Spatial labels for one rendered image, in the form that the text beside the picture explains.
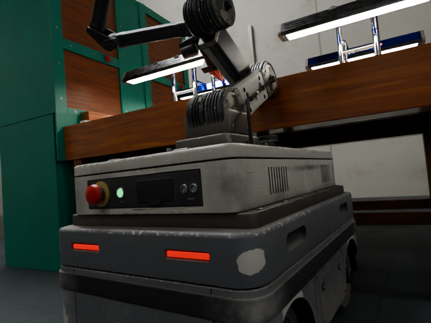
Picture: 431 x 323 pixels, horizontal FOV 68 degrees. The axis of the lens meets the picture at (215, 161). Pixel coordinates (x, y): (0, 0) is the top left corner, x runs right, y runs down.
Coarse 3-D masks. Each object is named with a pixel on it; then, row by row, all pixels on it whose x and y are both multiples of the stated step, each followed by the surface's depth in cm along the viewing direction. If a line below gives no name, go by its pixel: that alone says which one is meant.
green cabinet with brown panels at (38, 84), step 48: (0, 0) 194; (48, 0) 171; (0, 48) 194; (48, 48) 171; (96, 48) 199; (144, 48) 238; (0, 96) 193; (48, 96) 171; (96, 96) 195; (144, 96) 234
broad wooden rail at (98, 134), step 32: (352, 64) 103; (384, 64) 99; (416, 64) 95; (288, 96) 113; (320, 96) 108; (352, 96) 103; (384, 96) 99; (416, 96) 95; (64, 128) 171; (96, 128) 159; (128, 128) 149; (160, 128) 140; (256, 128) 119; (288, 128) 116
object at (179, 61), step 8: (200, 56) 164; (152, 64) 183; (160, 64) 179; (168, 64) 175; (176, 64) 171; (184, 64) 170; (128, 72) 191; (136, 72) 186; (144, 72) 182; (152, 72) 179; (128, 80) 188
